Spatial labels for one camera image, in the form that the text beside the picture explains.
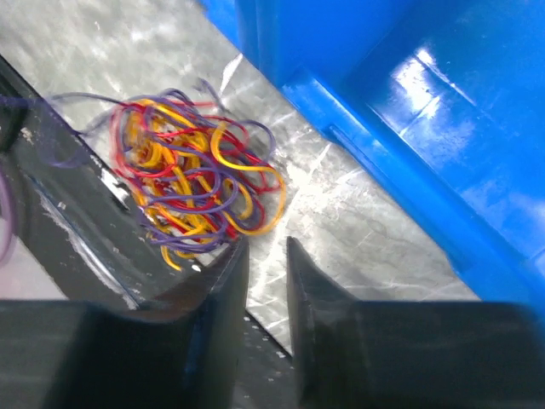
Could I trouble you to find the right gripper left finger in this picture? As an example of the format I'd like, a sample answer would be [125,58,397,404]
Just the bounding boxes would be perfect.
[1,239,250,408]

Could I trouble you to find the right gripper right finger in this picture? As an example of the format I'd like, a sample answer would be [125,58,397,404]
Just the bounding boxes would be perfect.
[286,238,544,408]

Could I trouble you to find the blue three-compartment plastic bin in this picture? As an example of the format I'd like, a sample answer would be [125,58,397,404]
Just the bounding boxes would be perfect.
[204,1,544,310]

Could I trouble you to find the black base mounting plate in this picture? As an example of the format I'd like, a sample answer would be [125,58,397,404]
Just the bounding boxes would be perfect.
[1,62,295,408]

